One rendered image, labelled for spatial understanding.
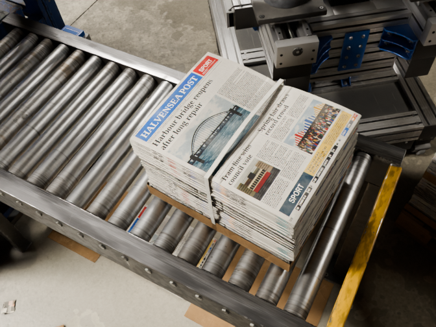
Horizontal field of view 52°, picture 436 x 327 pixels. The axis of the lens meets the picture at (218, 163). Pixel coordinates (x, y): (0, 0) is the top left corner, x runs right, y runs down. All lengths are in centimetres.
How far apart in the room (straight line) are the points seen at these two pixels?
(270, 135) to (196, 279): 35
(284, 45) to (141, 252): 78
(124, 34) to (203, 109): 194
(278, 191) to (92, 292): 124
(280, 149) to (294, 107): 11
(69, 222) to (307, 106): 61
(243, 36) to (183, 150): 155
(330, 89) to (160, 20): 123
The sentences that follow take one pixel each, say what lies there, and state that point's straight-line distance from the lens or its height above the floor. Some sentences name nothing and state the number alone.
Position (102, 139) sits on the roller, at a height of 79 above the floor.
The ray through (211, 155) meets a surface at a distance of 85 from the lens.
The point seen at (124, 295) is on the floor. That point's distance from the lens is 187.
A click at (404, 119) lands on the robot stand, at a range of 205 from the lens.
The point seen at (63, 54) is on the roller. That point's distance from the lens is 153.
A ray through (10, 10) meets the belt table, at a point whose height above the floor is 79.
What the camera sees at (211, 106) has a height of 103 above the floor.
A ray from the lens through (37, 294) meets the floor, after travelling 200.
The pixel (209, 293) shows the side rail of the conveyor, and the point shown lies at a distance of 97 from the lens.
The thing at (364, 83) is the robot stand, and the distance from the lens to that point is 214.
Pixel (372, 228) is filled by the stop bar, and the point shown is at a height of 82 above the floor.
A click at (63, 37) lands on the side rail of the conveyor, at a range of 157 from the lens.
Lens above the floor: 172
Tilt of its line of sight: 56 degrees down
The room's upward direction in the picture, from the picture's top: 6 degrees counter-clockwise
